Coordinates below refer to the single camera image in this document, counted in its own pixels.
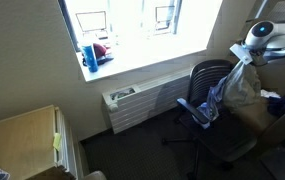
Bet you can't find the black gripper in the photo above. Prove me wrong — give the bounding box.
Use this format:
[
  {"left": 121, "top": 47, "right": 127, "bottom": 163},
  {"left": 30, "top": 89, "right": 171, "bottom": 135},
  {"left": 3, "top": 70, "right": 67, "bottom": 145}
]
[{"left": 248, "top": 49, "right": 271, "bottom": 67}]

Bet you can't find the beige brown clothing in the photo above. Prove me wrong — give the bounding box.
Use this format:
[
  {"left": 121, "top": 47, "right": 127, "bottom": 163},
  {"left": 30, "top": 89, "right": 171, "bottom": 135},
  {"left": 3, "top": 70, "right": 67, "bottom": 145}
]
[{"left": 222, "top": 60, "right": 262, "bottom": 109}]

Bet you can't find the white crumpled clothing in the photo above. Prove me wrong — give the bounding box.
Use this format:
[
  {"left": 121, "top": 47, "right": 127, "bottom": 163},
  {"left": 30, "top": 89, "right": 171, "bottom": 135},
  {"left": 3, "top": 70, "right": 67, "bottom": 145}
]
[{"left": 260, "top": 88, "right": 281, "bottom": 100}]

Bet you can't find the dark blue clothing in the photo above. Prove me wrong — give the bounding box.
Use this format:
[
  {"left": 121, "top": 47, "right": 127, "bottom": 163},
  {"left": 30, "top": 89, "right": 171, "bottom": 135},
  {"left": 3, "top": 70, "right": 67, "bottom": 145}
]
[{"left": 266, "top": 91, "right": 285, "bottom": 118}]

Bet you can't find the black office chair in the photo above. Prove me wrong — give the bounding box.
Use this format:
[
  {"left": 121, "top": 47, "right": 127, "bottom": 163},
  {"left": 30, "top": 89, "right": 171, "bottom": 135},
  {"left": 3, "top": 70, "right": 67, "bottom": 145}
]
[{"left": 161, "top": 59, "right": 260, "bottom": 180}]

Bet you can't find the brown leather armchair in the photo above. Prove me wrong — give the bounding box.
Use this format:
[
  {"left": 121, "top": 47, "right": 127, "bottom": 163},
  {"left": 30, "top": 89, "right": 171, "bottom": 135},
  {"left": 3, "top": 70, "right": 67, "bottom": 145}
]
[{"left": 221, "top": 21, "right": 285, "bottom": 154}]

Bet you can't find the maroon rounded object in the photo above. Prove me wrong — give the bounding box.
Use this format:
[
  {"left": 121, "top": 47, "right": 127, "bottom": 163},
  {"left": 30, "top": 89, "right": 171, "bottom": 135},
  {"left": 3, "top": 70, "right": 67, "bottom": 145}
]
[{"left": 92, "top": 43, "right": 108, "bottom": 60}]

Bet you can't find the blue drink bottle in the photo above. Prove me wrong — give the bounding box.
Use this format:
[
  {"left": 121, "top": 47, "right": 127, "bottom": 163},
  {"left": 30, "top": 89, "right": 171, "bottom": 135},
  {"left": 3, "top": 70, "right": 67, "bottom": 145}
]
[{"left": 79, "top": 39, "right": 100, "bottom": 74}]

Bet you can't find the grey rounded object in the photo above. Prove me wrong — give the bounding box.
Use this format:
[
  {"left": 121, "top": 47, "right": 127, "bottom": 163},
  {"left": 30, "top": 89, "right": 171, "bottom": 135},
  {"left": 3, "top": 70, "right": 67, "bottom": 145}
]
[{"left": 81, "top": 170, "right": 107, "bottom": 180}]

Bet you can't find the yellow sticky note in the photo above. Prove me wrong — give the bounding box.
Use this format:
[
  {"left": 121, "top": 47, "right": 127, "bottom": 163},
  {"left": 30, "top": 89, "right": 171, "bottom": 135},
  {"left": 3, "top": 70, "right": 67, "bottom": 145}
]
[{"left": 52, "top": 132, "right": 63, "bottom": 152}]

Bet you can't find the light wooden cabinet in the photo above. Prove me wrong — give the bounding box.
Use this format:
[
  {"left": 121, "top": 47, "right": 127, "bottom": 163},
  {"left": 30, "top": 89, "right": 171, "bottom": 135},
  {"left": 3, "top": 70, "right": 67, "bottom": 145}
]
[{"left": 0, "top": 105, "right": 85, "bottom": 180}]

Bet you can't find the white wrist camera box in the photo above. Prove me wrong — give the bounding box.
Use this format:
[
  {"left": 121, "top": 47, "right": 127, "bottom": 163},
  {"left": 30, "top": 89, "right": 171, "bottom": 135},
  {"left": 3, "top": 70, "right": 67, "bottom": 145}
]
[{"left": 229, "top": 43, "right": 254, "bottom": 66}]

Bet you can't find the white wall heater unit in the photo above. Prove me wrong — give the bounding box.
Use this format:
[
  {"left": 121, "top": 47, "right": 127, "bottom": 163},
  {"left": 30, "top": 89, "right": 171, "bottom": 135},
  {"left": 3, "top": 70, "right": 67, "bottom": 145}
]
[{"left": 101, "top": 68, "right": 193, "bottom": 135}]

